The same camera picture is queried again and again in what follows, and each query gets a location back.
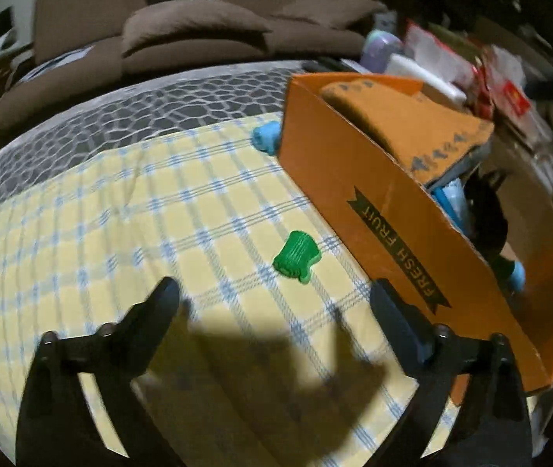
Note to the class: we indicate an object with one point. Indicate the flat brown pillow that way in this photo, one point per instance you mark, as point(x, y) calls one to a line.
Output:
point(330, 9)

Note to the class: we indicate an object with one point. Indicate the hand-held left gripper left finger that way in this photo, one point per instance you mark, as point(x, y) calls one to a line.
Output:
point(159, 306)

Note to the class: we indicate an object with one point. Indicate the yellow checked cloth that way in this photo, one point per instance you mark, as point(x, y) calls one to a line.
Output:
point(135, 204)

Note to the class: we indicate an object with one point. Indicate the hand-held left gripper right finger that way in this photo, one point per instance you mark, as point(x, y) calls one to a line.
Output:
point(398, 321)

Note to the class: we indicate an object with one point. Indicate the orange cardboard box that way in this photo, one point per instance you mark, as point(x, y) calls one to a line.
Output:
point(354, 170)

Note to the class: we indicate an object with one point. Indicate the large brown pillow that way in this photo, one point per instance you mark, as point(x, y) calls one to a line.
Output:
point(193, 24)

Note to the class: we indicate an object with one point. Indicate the blue ribbed roll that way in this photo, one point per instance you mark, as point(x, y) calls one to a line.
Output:
point(451, 199)
point(264, 137)
point(517, 276)

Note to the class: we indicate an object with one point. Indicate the lavender round device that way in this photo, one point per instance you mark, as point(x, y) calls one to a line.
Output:
point(378, 48)

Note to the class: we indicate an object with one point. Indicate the black object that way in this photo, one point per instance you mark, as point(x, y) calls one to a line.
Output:
point(486, 214)

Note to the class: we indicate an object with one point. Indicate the green ribbed roll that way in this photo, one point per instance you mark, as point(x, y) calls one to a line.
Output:
point(296, 255)

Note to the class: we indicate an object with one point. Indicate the clear nut bag red label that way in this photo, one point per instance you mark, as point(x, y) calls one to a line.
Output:
point(512, 99)

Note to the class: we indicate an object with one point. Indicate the paper sheet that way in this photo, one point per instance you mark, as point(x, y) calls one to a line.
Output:
point(62, 61)

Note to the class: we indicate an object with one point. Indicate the brown sofa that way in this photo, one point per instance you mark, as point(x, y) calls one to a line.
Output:
point(86, 9)

